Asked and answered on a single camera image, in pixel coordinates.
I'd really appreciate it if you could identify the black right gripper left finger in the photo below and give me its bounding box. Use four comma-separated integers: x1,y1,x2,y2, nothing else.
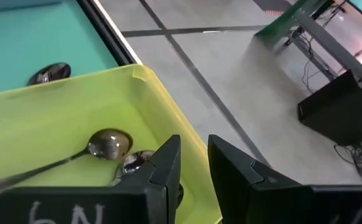
0,134,182,224

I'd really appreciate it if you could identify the yellow-green plastic bin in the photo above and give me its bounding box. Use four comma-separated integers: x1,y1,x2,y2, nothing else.
0,63,224,224

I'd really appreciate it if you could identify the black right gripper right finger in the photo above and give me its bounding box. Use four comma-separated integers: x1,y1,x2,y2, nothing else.
207,134,362,224

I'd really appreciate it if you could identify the blue-handled silver spoon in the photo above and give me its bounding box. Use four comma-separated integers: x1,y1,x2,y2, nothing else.
27,62,72,86

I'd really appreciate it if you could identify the grey metal background table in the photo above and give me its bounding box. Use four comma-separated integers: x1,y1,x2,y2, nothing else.
254,0,362,91

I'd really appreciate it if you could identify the black equipment case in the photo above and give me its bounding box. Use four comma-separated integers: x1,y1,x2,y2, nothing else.
297,70,362,147

